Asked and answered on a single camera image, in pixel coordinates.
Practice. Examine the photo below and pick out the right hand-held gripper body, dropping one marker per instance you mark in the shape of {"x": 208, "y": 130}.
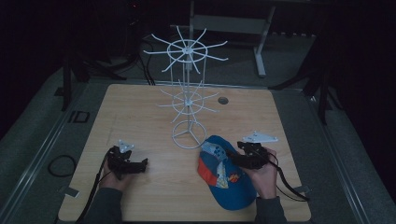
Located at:
{"x": 253, "y": 153}

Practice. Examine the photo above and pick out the white metal table frame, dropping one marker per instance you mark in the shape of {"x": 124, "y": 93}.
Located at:
{"x": 236, "y": 31}

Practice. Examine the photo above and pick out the person's right hand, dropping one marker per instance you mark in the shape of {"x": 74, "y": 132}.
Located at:
{"x": 264, "y": 175}

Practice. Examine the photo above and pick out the black floor socket box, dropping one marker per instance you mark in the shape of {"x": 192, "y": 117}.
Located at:
{"x": 79, "y": 116}

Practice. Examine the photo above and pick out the black tripod stand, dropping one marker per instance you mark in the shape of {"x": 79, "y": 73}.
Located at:
{"x": 314, "y": 84}

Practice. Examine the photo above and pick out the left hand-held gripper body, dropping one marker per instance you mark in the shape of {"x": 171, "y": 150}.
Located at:
{"x": 120, "y": 158}

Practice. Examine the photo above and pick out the blue and orange cap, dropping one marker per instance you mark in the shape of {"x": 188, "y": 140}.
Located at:
{"x": 225, "y": 175}

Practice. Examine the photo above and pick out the person's left hand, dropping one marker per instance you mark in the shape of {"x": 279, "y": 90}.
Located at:
{"x": 113, "y": 181}

